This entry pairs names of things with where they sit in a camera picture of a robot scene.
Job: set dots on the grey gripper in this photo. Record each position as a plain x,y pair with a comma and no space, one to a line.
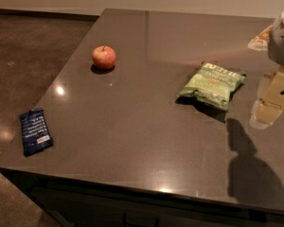
282,43

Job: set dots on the red apple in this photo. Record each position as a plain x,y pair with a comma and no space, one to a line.
104,57

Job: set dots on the clear wrapped snack packet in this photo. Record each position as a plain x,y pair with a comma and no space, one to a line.
261,41

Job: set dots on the green chip bag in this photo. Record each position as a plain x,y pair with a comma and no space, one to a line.
213,85

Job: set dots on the blue snack packet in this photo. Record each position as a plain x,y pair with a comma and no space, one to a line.
36,136

